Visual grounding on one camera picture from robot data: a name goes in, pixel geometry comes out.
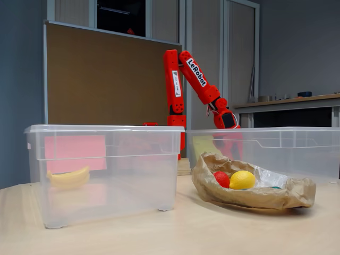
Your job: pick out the brown cork pinboard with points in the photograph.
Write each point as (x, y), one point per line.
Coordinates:
(106, 79)

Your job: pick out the yellow toy banana bunch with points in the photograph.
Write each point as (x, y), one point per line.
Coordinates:
(71, 179)

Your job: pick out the yellow paper note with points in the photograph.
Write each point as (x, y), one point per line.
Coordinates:
(202, 146)

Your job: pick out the wooden sideboard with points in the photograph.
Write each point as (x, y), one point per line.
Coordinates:
(292, 103)

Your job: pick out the yellow toy lemon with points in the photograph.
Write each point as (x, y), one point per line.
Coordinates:
(243, 180)

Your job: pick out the pink paper note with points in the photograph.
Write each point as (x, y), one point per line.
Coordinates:
(74, 151)

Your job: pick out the red robot arm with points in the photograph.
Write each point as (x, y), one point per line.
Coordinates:
(172, 79)

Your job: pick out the orange printed clamp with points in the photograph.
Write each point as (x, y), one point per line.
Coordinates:
(150, 124)

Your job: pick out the red toy strawberry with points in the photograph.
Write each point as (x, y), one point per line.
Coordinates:
(221, 179)

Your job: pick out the grey cabinet with doors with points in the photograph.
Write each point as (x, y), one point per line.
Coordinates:
(239, 53)

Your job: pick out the dark blue round object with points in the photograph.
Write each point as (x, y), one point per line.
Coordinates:
(304, 94)

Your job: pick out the clear plastic bin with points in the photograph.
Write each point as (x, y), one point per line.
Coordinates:
(305, 159)
(132, 186)

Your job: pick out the wooden base block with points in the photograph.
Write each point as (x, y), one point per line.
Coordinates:
(183, 167)

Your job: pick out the crumpled brown paper bag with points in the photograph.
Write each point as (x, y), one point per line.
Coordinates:
(239, 199)

